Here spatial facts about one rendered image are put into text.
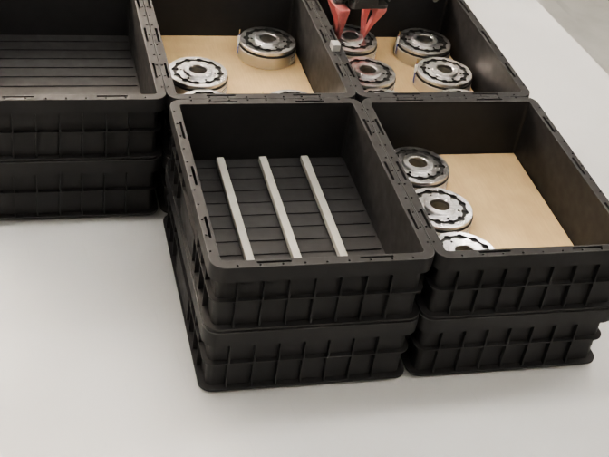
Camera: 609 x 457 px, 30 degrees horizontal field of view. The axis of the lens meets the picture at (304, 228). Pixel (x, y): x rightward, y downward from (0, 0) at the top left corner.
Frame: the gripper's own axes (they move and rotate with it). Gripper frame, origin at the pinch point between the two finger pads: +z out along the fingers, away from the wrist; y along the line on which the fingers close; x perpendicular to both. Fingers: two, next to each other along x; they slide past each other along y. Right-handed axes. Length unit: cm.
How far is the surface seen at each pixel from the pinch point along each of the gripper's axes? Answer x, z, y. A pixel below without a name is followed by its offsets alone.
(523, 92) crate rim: -32.4, -6.1, 16.7
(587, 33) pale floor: 144, 87, 171
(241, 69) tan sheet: -2.5, 4.9, -21.2
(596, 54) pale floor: 128, 87, 165
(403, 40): -0.8, 1.6, 10.8
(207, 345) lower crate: -63, 10, -45
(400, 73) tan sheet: -7.9, 4.4, 7.5
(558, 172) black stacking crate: -50, -3, 15
